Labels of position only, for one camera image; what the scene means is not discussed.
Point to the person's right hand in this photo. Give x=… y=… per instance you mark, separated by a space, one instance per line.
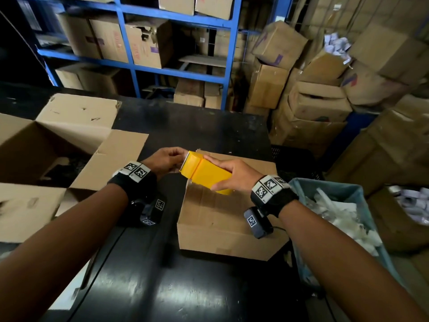
x=239 y=176

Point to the person's left hand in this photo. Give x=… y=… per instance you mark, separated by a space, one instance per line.
x=164 y=160

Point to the yellow tape dispenser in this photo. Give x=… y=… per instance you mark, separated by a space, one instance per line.
x=204 y=172

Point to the small cardboard box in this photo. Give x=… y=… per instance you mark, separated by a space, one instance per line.
x=214 y=228

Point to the worn taped cardboard box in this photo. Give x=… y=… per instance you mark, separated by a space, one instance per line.
x=100 y=164

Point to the stack of white label sheets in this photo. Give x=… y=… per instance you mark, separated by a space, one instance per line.
x=67 y=295

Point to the person's right forearm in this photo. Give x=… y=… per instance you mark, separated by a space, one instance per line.
x=348 y=264

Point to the person's left forearm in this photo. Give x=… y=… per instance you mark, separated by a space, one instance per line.
x=57 y=258

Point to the black white marker wristband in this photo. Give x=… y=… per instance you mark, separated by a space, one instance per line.
x=273 y=196
x=134 y=181

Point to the black plastic crate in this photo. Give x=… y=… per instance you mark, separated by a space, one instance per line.
x=295 y=160

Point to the pile of brown cartons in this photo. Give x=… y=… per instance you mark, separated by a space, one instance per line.
x=268 y=83

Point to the grey stool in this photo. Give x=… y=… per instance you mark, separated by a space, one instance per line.
x=204 y=60

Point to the white plastic packages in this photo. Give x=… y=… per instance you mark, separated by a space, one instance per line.
x=345 y=217

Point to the blue metal beam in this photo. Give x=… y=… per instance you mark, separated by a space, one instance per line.
x=352 y=130

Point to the blue metal shelf rack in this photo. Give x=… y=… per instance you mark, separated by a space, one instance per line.
x=231 y=46

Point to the shelved brown cartons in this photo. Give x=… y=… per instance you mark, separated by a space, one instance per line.
x=107 y=40

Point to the carton holding paper rolls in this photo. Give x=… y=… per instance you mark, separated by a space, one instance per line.
x=392 y=228

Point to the blue waste bin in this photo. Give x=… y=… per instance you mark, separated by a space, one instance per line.
x=378 y=258

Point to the heap of white paper rolls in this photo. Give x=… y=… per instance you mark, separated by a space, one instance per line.
x=336 y=45
x=412 y=202

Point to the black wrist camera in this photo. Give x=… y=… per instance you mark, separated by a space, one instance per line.
x=150 y=211
x=257 y=222

